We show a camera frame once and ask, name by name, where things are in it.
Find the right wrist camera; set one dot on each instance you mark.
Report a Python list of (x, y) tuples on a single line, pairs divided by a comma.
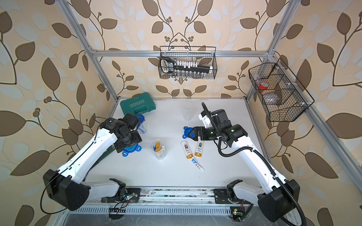
[(221, 119)]

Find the black wire basket wall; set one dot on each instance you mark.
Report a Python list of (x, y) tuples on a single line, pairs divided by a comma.
[(286, 98), (202, 55)]

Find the white bottle purple label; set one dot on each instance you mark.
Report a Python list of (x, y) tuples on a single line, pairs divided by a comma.
[(187, 149)]

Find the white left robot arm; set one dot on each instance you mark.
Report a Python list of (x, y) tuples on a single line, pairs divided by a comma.
[(67, 185)]

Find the blue lid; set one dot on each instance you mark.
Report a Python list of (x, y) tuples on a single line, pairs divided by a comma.
[(188, 132), (141, 118), (135, 148)]

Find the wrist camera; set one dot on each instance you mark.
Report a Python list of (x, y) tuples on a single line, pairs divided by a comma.
[(221, 119), (132, 121)]

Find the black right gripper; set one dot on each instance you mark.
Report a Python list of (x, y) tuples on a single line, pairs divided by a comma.
[(202, 130)]

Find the clear plastic container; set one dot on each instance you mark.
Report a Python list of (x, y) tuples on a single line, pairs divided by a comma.
[(142, 127), (161, 154), (188, 112)]

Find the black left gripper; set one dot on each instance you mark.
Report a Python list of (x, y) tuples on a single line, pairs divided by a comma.
[(137, 139)]

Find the blue lid front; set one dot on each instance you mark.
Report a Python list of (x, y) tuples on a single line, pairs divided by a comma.
[(135, 148)]

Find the black wire basket back wall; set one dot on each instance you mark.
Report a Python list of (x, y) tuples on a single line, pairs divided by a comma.
[(202, 55)]

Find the black wire basket right wall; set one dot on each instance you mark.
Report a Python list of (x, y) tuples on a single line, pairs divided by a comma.
[(286, 98)]

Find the black socket wrench set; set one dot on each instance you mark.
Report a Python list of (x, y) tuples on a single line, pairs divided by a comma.
[(169, 65)]

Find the white shampoo bottle gold cap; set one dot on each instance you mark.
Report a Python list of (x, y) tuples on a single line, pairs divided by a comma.
[(199, 148)]

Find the green plastic tool case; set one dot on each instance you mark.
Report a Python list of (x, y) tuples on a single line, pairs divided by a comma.
[(138, 105)]

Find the toothpaste tube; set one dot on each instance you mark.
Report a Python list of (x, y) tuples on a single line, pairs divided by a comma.
[(197, 164)]

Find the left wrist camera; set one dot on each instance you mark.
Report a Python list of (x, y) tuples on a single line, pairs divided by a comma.
[(132, 121)]

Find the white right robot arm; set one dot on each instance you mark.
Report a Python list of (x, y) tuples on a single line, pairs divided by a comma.
[(276, 196)]

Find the aluminium frame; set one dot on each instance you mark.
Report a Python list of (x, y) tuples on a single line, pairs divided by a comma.
[(348, 163)]

